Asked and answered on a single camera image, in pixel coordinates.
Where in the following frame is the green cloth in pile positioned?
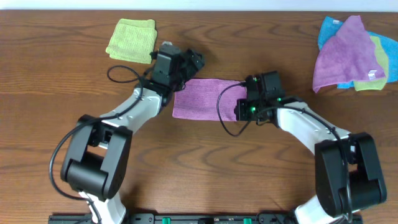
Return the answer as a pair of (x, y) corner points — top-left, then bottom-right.
(354, 36), (389, 91)

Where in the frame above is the purple cloth in pile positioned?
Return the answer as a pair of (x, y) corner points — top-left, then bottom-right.
(312, 16), (384, 93)

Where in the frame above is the right black cable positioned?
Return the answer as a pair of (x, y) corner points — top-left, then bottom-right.
(216, 81), (354, 224)

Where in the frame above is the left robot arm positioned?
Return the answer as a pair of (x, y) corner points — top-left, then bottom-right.
(60, 45), (205, 223)

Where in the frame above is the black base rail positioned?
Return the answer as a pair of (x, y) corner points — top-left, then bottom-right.
(48, 212), (363, 224)

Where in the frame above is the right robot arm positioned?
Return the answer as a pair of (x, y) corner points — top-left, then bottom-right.
(234, 96), (387, 223)

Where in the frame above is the folded green cloth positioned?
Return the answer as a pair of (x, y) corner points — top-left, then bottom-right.
(105, 19), (157, 64)

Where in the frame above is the blue cloth in pile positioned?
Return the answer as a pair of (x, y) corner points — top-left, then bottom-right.
(318, 16), (397, 91)

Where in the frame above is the purple microfiber cloth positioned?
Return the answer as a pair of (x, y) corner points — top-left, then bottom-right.
(172, 79), (246, 121)

